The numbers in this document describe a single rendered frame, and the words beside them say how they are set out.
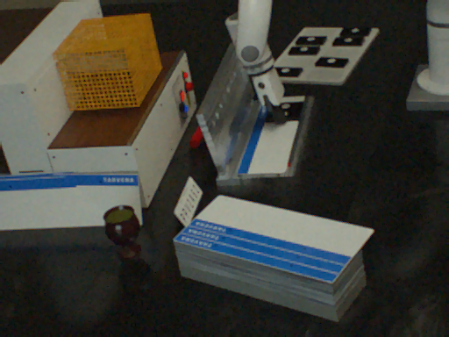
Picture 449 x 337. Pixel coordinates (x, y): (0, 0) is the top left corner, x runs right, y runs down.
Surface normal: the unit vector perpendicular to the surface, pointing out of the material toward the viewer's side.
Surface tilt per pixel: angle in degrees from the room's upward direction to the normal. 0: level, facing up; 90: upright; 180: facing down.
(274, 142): 0
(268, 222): 0
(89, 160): 90
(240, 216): 0
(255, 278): 90
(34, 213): 63
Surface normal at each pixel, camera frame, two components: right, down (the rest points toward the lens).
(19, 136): -0.20, 0.54
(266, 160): -0.17, -0.85
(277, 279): -0.55, 0.51
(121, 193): -0.31, 0.20
